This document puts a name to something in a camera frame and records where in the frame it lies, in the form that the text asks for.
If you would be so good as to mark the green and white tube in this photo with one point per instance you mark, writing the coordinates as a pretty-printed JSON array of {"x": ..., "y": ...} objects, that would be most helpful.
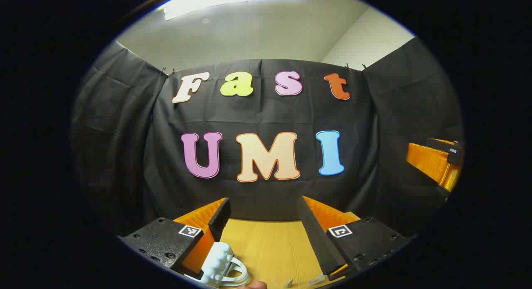
[{"x": 316, "y": 280}]

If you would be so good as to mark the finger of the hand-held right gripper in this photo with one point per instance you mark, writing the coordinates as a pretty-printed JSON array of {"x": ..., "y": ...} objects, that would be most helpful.
[{"x": 428, "y": 160}]

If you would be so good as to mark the small white suitcase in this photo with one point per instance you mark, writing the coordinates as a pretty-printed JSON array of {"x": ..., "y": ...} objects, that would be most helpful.
[{"x": 218, "y": 260}]

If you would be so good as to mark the black backdrop cloth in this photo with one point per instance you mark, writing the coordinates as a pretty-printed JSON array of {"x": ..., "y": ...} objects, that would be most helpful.
[{"x": 257, "y": 114}]

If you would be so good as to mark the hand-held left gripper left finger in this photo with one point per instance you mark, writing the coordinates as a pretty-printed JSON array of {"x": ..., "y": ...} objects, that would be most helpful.
[{"x": 219, "y": 222}]

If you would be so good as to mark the white skin care tube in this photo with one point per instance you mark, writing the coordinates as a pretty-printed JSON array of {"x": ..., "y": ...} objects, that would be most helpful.
[{"x": 289, "y": 283}]

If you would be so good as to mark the ceiling light panel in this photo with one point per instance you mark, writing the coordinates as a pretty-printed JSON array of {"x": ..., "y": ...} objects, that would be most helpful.
[{"x": 203, "y": 1}]

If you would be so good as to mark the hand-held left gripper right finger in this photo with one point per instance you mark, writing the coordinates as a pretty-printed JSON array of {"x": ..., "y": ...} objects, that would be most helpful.
[{"x": 311, "y": 230}]

